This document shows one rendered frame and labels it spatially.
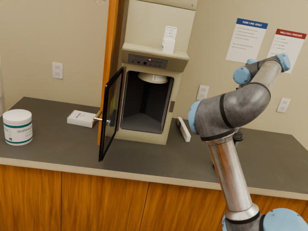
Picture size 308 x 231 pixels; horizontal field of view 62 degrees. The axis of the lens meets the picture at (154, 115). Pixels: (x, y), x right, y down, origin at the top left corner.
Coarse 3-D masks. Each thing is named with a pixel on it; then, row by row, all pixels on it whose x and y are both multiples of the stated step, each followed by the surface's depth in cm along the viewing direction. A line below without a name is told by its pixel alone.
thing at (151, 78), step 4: (140, 72) 144; (140, 76) 142; (144, 76) 140; (148, 76) 139; (152, 76) 139; (156, 76) 139; (160, 76) 140; (164, 76) 142; (144, 80) 140; (148, 80) 139; (152, 80) 139; (156, 80) 139; (160, 80) 140; (164, 80) 142
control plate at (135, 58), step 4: (128, 56) 124; (132, 56) 123; (136, 56) 123; (140, 56) 122; (144, 56) 122; (128, 60) 127; (136, 60) 126; (140, 60) 126; (144, 60) 126; (148, 60) 125; (152, 60) 125; (156, 60) 124; (160, 60) 124; (164, 60) 124; (140, 64) 129; (148, 64) 128; (152, 64) 128; (156, 64) 128; (160, 64) 127; (164, 64) 127; (164, 68) 131
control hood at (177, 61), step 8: (128, 48) 118; (136, 48) 120; (144, 48) 123; (152, 48) 126; (160, 48) 129; (152, 56) 122; (160, 56) 121; (168, 56) 120; (176, 56) 120; (184, 56) 121; (136, 64) 130; (168, 64) 127; (176, 64) 126; (184, 64) 125
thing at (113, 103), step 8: (120, 80) 130; (112, 88) 116; (104, 96) 106; (112, 96) 119; (104, 104) 108; (112, 104) 123; (112, 112) 127; (112, 120) 131; (112, 128) 136; (112, 136) 141; (104, 144) 124
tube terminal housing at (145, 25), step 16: (128, 16) 123; (144, 16) 123; (160, 16) 123; (176, 16) 123; (192, 16) 123; (128, 32) 126; (144, 32) 126; (160, 32) 126; (176, 48) 130; (128, 64) 133; (176, 80) 137
